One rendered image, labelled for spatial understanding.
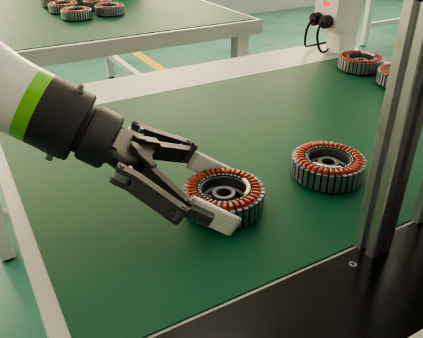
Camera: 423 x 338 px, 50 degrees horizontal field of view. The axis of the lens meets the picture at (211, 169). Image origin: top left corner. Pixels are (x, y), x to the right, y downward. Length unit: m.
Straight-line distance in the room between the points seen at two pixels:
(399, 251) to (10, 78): 0.49
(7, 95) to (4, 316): 1.15
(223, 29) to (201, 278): 1.26
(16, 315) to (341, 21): 1.31
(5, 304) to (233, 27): 1.22
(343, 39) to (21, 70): 0.98
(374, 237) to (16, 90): 0.43
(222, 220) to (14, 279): 1.25
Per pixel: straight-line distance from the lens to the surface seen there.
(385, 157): 0.51
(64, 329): 0.51
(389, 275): 0.54
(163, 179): 0.56
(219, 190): 0.63
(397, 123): 0.48
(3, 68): 0.57
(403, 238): 0.60
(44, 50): 1.47
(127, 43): 1.54
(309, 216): 0.64
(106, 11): 1.83
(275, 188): 0.69
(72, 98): 0.56
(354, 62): 1.19
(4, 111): 0.57
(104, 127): 0.57
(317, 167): 0.68
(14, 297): 1.68
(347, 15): 1.33
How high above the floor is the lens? 1.12
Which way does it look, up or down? 30 degrees down
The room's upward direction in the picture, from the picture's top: straight up
